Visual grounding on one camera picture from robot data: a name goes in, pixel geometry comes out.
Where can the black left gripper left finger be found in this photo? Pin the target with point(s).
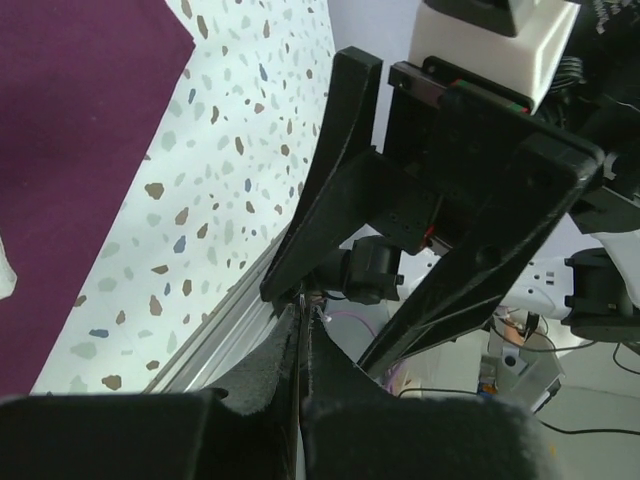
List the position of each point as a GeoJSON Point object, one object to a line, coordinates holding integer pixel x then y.
{"type": "Point", "coordinates": [243, 426]}

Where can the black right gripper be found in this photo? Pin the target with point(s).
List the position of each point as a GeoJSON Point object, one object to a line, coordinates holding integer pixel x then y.
{"type": "Point", "coordinates": [463, 162]}

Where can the steel tweezers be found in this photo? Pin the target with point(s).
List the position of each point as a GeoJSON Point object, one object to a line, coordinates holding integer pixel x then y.
{"type": "Point", "coordinates": [303, 313]}

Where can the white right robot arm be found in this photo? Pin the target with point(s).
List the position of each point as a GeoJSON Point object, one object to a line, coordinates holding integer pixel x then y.
{"type": "Point", "coordinates": [586, 274]}

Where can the aluminium rail frame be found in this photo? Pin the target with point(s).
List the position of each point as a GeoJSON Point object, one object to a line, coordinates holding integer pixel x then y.
{"type": "Point", "coordinates": [239, 323]}

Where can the purple cloth mat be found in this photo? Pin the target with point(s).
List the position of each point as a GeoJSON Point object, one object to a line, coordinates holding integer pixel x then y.
{"type": "Point", "coordinates": [84, 85]}

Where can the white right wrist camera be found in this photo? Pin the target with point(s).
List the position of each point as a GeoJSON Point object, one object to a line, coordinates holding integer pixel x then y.
{"type": "Point", "coordinates": [525, 63]}

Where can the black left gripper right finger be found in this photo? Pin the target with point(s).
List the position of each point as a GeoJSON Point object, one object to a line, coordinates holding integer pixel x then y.
{"type": "Point", "coordinates": [354, 429]}

